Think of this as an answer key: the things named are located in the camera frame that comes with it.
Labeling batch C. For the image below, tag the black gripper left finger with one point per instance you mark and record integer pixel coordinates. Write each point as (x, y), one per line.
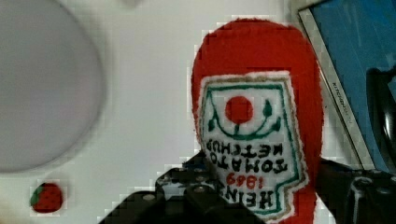
(196, 171)

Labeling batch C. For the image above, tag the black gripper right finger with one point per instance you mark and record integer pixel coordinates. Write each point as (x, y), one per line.
(357, 196)

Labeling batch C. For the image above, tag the red plush ketchup bottle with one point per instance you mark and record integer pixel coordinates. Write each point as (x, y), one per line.
(257, 108)

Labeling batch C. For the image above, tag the red plush strawberry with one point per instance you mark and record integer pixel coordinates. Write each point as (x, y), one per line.
(47, 198)

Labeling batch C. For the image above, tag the silver toaster oven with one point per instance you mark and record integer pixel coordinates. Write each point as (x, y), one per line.
(354, 41)

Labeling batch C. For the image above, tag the lavender round plate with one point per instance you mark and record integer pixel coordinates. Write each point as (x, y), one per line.
(51, 83)

